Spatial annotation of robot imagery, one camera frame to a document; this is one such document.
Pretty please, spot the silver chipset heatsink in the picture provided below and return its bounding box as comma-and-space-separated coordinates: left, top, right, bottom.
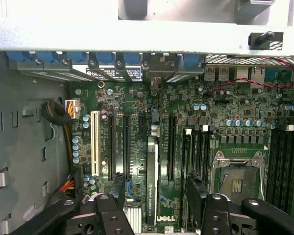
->
123, 206, 143, 234

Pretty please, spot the open grey PC case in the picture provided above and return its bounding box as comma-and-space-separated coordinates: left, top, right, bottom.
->
0, 0, 294, 235

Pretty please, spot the long black expansion slot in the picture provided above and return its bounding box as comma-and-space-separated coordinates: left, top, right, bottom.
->
107, 114, 116, 175
167, 114, 177, 182

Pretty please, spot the CPU socket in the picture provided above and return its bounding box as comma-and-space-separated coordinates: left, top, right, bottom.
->
210, 149, 267, 200

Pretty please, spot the coloured power wire bundle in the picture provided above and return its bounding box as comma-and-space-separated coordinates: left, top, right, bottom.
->
59, 173, 82, 196

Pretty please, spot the white power connector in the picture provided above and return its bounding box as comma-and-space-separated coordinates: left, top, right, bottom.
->
64, 98, 82, 120

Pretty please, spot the blue bracket clip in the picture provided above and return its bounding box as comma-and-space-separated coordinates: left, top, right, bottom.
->
96, 52, 116, 66
36, 50, 60, 64
5, 50, 30, 64
65, 51, 86, 64
123, 52, 142, 66
176, 53, 200, 67

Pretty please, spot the white expansion slot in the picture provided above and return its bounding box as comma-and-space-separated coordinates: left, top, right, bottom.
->
90, 111, 100, 177

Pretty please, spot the short black expansion slot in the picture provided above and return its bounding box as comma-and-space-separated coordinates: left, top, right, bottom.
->
138, 114, 147, 136

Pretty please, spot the green motherboard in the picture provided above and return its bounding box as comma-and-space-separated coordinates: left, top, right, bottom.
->
68, 80, 294, 235

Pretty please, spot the black case latch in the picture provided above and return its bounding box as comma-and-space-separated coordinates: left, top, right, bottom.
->
248, 31, 284, 51

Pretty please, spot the installed dark RAM stick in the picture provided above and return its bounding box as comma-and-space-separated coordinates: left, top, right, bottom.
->
181, 127, 195, 232

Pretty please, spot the red and black twisted wire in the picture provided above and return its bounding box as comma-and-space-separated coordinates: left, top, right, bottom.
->
207, 56, 294, 96

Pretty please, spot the black sleeved power cable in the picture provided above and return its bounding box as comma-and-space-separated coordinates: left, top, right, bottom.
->
41, 100, 75, 172

